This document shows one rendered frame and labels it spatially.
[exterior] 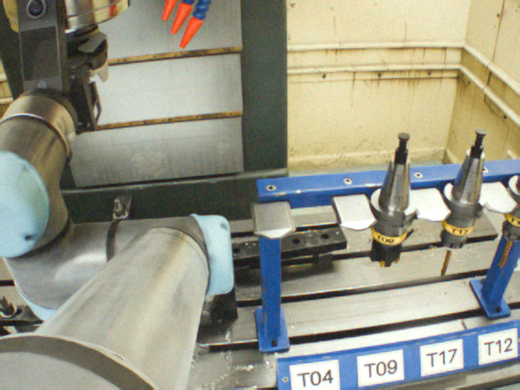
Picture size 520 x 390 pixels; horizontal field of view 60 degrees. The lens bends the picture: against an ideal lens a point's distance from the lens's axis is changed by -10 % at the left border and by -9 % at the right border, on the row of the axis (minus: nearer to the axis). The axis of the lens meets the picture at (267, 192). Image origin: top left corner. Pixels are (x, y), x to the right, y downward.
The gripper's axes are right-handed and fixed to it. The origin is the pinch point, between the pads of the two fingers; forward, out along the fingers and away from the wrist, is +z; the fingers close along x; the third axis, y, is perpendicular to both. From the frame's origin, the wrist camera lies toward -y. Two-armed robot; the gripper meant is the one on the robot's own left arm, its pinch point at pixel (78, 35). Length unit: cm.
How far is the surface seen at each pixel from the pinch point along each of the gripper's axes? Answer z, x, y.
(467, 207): -18, 50, 21
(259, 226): -16.0, 22.0, 21.9
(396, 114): 80, 78, 64
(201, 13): -5.8, 16.9, -3.0
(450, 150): 75, 100, 78
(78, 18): -8.3, 2.9, -4.9
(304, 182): -9.0, 28.9, 21.0
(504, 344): -23, 64, 50
